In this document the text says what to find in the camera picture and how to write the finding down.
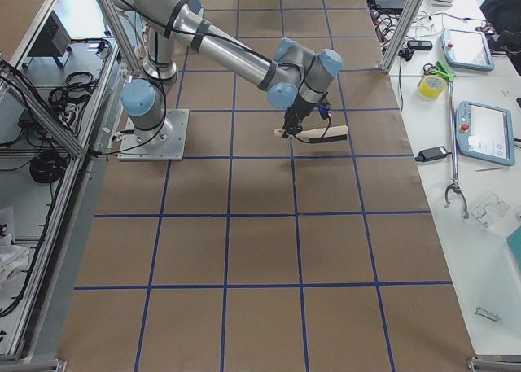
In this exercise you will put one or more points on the green handled grabber tool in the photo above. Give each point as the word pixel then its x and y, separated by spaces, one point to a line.
pixel 448 75

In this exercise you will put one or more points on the black scissors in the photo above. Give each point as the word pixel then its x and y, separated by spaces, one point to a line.
pixel 427 68

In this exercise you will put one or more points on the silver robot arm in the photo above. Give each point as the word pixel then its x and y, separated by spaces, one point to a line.
pixel 295 80

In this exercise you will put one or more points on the black power adapter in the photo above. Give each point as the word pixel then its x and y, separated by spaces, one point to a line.
pixel 432 154

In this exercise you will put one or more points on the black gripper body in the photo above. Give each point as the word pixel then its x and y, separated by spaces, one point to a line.
pixel 299 110

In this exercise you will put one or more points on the blue teach pendant lower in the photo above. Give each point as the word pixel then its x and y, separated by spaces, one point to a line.
pixel 485 132

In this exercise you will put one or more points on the aluminium frame post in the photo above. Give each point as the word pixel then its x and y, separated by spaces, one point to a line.
pixel 403 26

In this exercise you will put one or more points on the blue teach pendant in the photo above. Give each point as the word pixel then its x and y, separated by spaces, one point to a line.
pixel 466 49
pixel 485 132

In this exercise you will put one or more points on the yellow tape roll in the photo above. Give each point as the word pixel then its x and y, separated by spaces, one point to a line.
pixel 431 86

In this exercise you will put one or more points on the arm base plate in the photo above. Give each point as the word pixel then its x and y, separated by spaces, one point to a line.
pixel 157 145

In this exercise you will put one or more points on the blue teach pendant upper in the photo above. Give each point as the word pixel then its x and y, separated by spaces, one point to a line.
pixel 466 49

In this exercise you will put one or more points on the beige hand brush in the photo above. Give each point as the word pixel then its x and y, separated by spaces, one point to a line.
pixel 315 136

